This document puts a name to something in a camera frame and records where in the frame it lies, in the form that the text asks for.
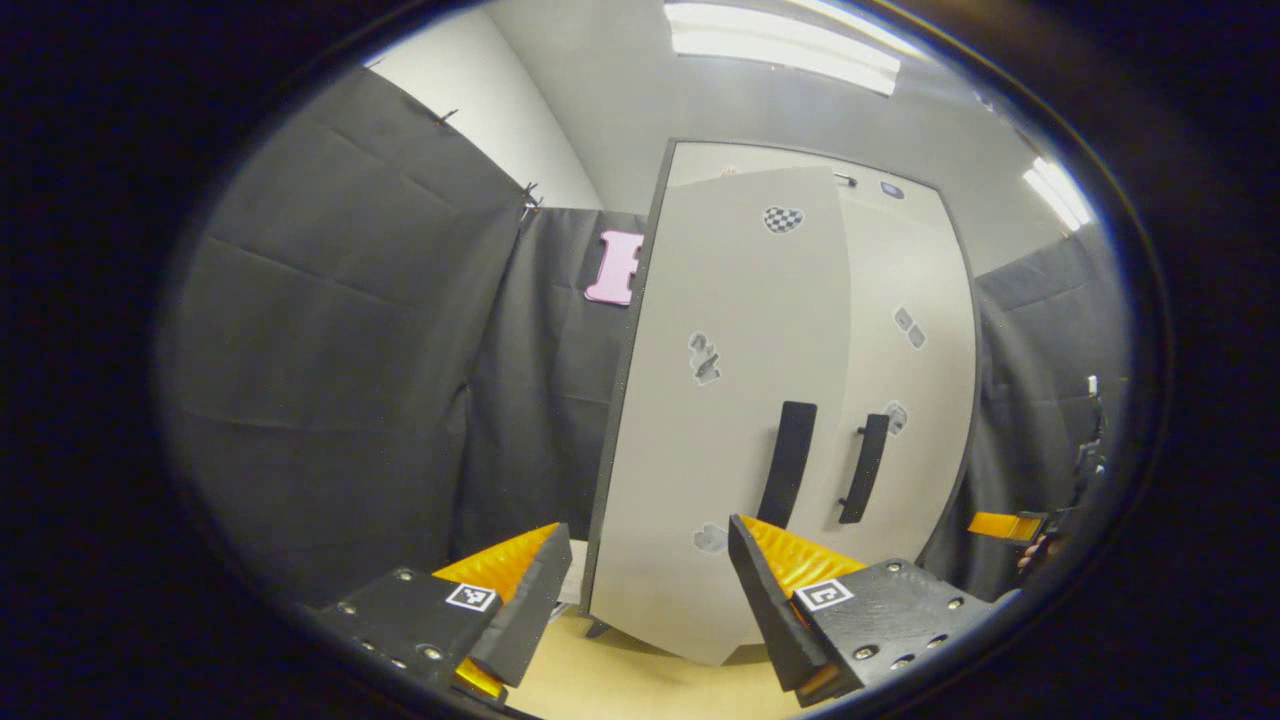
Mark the ceiling light panel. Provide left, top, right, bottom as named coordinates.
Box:
left=663, top=0, right=926, bottom=98
left=1020, top=155, right=1098, bottom=233

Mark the grey shoe cabinet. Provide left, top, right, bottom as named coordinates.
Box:
left=583, top=138, right=981, bottom=668

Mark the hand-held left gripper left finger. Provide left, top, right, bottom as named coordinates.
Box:
left=315, top=522, right=573, bottom=708

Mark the black backdrop cloth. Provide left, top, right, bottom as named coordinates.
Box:
left=157, top=65, right=1133, bottom=613

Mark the grey cabinet door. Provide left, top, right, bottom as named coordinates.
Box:
left=588, top=165, right=853, bottom=668
left=825, top=188, right=979, bottom=546

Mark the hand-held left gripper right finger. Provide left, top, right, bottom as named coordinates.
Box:
left=727, top=514, right=1021, bottom=708

